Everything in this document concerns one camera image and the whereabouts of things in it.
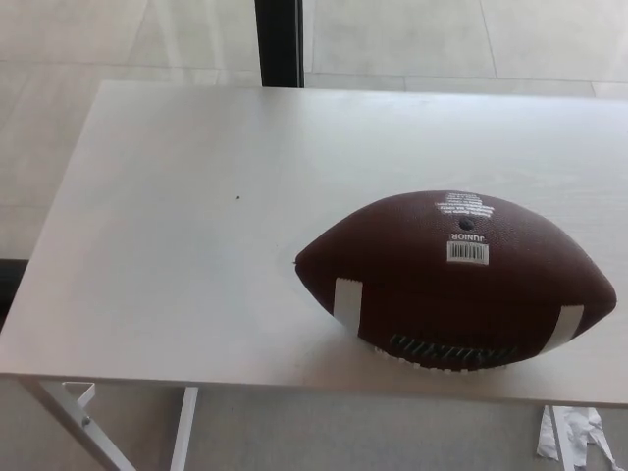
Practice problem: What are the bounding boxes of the brown junior american football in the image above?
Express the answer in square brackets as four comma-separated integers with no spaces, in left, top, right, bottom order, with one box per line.
[292,189,618,376]

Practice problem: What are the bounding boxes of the white straight desk leg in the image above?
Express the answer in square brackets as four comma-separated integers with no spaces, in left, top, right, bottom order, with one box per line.
[169,386,199,471]

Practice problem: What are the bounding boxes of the white slanted desk leg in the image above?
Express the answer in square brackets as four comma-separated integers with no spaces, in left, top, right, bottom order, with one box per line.
[36,381,130,471]

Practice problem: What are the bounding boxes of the white thin desk leg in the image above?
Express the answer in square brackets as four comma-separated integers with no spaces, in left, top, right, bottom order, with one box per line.
[548,404,576,471]

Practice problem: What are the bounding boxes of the black low object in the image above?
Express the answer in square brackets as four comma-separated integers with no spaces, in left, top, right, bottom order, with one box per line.
[0,258,26,325]

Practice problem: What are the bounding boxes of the crumpled white paper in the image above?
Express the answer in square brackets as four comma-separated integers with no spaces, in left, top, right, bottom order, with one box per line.
[536,404,621,471]

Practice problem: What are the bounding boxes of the black vertical window post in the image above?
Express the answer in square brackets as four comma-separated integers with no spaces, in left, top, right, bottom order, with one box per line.
[254,0,306,89]

